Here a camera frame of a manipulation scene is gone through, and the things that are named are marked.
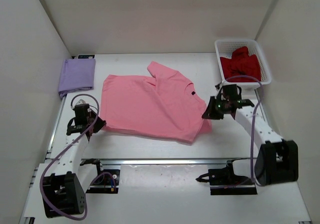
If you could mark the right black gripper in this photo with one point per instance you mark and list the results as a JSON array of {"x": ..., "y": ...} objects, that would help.
[{"x": 210, "y": 114}]

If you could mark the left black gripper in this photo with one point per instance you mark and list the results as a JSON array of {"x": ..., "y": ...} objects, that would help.
[{"x": 101, "y": 123}]

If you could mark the pink t shirt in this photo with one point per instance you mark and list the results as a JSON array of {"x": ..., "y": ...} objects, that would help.
[{"x": 163, "y": 105}]

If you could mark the purple t shirt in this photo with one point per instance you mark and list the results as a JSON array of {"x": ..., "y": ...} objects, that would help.
[{"x": 76, "y": 75}]

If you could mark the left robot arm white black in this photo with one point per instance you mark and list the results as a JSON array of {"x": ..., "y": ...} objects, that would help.
[{"x": 66, "y": 179}]

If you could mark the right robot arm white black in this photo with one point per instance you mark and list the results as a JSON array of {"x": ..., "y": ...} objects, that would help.
[{"x": 273, "y": 159}]

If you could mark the red t shirt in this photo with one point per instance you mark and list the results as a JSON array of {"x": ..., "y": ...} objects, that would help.
[{"x": 240, "y": 64}]

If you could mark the white plastic basket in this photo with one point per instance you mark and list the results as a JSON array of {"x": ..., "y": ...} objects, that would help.
[{"x": 225, "y": 48}]

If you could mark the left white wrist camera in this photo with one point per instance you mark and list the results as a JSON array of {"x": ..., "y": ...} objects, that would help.
[{"x": 80, "y": 102}]

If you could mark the aluminium rail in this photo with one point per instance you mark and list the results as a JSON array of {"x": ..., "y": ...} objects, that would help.
[{"x": 172, "y": 161}]

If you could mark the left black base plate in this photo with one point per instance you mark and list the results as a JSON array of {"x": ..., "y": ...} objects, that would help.
[{"x": 107, "y": 183}]

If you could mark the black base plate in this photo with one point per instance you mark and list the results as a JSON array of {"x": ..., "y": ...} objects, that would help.
[
  {"x": 107, "y": 183},
  {"x": 225, "y": 182}
]

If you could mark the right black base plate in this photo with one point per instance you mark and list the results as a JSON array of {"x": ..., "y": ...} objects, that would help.
[{"x": 225, "y": 182}]

